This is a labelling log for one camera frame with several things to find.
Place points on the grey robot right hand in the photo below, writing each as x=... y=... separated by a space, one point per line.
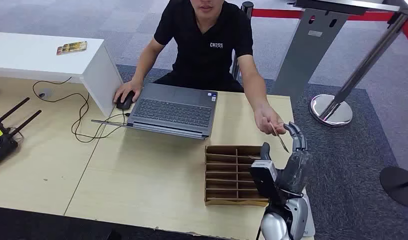
x=295 y=172

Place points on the black computer mouse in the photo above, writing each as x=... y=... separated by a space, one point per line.
x=125 y=102

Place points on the autumn-print ID card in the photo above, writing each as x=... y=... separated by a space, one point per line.
x=280 y=139

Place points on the person's left hand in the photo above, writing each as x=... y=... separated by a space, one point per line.
x=266 y=119

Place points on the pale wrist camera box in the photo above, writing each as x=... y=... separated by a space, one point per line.
x=262 y=172

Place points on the chrome stanchion post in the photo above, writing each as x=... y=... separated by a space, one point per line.
x=329 y=111

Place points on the person's right forearm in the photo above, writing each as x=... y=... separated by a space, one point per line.
x=147 y=63

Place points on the small grey round device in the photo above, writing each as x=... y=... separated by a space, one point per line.
x=44 y=94

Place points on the stack of printed cards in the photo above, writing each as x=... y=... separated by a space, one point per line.
x=72 y=47

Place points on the red barrier belt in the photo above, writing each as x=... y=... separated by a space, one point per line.
x=276 y=13

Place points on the grey metal pedestal stand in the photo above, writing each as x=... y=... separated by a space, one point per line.
x=306 y=49

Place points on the grey laptop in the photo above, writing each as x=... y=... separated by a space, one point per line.
x=172 y=112

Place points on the black round floor base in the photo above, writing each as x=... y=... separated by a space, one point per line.
x=399 y=185

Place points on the black router with antennas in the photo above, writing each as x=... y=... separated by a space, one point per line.
x=1 y=142

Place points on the person's left forearm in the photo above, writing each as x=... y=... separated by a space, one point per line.
x=253 y=82

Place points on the person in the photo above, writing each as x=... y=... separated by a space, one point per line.
x=203 y=49

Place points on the person's right hand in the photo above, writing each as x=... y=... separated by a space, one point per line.
x=125 y=89

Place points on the white desk riser shelf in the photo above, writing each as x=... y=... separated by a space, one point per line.
x=41 y=56

